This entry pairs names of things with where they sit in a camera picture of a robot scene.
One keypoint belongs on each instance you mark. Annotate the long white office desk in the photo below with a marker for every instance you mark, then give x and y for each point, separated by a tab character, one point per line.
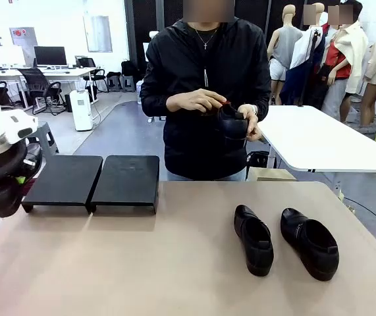
59	70

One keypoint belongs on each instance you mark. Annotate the black metal shoe stand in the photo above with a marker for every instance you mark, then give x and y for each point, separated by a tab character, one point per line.
66	181
128	181

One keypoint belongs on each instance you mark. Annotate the white desk partition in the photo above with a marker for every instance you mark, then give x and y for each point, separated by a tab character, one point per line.
0	56

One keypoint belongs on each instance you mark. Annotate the black backpack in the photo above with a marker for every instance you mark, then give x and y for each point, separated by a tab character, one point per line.
128	67

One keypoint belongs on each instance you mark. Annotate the dark grey stool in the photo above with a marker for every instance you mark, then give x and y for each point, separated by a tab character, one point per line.
127	84
113	82

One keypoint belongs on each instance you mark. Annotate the grey notice board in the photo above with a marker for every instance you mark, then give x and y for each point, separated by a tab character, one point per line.
23	36

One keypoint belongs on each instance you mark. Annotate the mannequin with white navy jacket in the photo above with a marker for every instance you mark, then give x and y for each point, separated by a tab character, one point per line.
306	49

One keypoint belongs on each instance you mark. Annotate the brown red shoe brush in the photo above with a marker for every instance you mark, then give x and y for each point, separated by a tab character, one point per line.
226	104

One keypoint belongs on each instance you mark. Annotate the person's left forearm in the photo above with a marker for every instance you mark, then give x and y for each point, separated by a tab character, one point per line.
263	98

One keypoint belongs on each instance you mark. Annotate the white folding table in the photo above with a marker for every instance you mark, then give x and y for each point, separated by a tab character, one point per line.
306	131

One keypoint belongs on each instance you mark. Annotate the person's left hand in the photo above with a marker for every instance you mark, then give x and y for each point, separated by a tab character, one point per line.
245	110

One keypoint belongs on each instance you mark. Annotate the mannequin in red top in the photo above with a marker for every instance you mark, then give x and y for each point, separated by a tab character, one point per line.
336	59

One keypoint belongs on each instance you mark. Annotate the mannequin in cream jacket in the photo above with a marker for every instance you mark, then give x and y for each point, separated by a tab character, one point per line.
355	49

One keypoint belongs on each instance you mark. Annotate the brown cardboard box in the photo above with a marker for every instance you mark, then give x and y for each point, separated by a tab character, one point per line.
273	174

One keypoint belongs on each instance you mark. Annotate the white computer case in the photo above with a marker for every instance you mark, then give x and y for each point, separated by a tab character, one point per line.
139	93

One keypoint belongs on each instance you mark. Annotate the person's right hand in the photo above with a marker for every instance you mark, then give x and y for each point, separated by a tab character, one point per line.
191	100

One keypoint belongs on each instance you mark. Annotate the white air purifier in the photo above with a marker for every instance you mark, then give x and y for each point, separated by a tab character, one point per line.
80	112

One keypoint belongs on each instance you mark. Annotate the black computer monitor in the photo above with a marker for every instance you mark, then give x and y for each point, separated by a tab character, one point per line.
50	56

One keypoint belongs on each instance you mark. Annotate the person's right forearm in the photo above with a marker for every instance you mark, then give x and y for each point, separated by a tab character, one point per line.
151	102

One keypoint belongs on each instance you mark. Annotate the person in black jacket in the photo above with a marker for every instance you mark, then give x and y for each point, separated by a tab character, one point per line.
191	59

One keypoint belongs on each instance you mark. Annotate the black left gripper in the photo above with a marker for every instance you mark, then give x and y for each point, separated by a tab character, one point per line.
33	154

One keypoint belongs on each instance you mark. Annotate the grey plastic crate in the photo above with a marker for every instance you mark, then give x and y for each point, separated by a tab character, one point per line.
349	115

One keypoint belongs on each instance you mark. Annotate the framed wall panel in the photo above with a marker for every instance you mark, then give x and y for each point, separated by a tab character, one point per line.
97	33

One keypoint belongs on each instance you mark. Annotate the mannequin in grey tank top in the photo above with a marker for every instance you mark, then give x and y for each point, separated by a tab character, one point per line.
286	42

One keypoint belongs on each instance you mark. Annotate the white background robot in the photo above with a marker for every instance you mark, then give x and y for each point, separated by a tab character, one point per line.
154	34

